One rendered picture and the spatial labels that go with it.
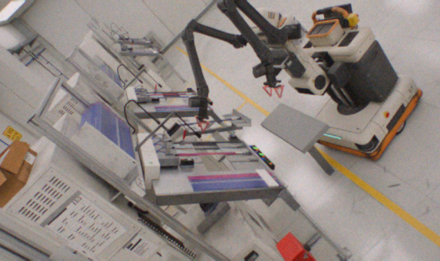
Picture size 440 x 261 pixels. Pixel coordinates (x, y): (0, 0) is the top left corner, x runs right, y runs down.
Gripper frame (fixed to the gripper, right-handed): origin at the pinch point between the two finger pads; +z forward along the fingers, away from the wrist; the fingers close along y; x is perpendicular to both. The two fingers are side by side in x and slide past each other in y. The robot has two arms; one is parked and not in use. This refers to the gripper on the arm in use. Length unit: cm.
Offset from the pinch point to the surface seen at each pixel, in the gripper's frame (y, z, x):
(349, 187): 23, 36, 111
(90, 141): 50, -10, -66
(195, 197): 60, 16, -16
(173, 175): 38.0, 15.0, -23.8
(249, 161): 22.3, 14.0, 28.1
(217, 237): 38, 59, 8
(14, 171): 58, 1, -97
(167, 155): 23.5, 8.8, -25.2
